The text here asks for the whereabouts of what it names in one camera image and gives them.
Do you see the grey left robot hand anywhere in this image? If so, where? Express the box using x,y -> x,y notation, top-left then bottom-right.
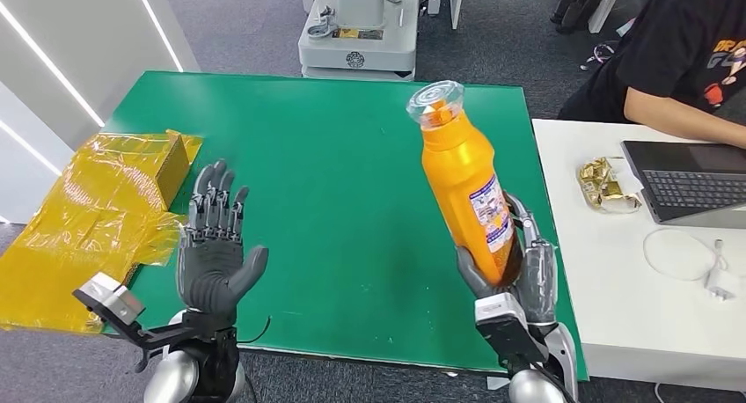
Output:
176,159 -> 270,324

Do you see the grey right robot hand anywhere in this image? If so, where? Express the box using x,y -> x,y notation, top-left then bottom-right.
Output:
455,192 -> 560,326

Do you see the orange plastic bottle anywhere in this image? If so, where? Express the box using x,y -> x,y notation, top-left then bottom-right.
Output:
406,80 -> 524,287

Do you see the white desk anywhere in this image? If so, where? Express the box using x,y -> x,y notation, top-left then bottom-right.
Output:
531,118 -> 746,392

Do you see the gold foil wrapper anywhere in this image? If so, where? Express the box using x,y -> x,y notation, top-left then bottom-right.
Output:
576,156 -> 643,215

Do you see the yellow taped cardboard box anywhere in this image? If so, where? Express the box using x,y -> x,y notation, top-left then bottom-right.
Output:
0,129 -> 204,335

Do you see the green table mat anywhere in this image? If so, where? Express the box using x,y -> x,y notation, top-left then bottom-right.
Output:
101,70 -> 589,383

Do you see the dark grey laptop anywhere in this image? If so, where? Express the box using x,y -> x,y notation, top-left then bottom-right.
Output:
620,140 -> 746,231

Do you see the person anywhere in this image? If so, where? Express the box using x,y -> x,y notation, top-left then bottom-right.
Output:
557,0 -> 746,150

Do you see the white lift-column robot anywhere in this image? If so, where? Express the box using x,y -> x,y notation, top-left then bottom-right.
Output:
297,0 -> 421,82

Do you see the white furniture panel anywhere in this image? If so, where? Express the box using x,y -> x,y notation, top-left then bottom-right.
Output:
428,0 -> 467,32

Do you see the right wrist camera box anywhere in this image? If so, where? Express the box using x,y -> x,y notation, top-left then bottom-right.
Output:
474,293 -> 549,367

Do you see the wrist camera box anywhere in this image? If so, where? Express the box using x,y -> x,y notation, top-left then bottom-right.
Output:
474,293 -> 549,367
72,272 -> 146,326

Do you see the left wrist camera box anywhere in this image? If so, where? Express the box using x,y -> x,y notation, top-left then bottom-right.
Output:
72,272 -> 146,326

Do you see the white charger cable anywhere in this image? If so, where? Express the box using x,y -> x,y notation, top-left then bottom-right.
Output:
642,228 -> 736,301

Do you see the cable coil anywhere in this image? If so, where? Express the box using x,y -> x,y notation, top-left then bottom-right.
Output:
580,40 -> 619,72

